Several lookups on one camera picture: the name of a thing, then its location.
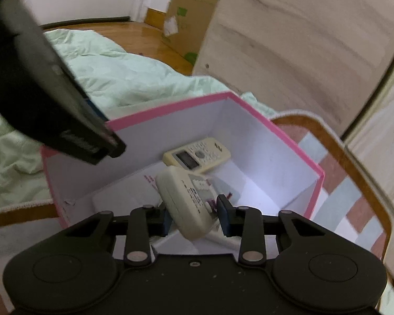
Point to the brown cardboard box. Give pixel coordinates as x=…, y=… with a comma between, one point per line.
x=190, y=23

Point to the cream remote control with display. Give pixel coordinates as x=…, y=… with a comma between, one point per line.
x=203, y=152

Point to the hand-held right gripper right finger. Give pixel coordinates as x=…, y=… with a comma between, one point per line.
x=224, y=218

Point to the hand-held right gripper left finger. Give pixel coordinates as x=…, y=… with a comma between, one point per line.
x=138, y=233

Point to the off-white remote control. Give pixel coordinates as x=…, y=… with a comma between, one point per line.
x=180, y=200

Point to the pink cardboard box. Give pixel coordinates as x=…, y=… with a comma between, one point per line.
x=266, y=157

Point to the light green blanket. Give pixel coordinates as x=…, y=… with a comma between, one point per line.
x=128, y=75

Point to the white paper card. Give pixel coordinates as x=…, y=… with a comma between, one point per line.
x=124, y=197

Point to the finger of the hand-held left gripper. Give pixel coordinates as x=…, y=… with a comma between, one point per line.
x=69, y=134
x=95, y=110

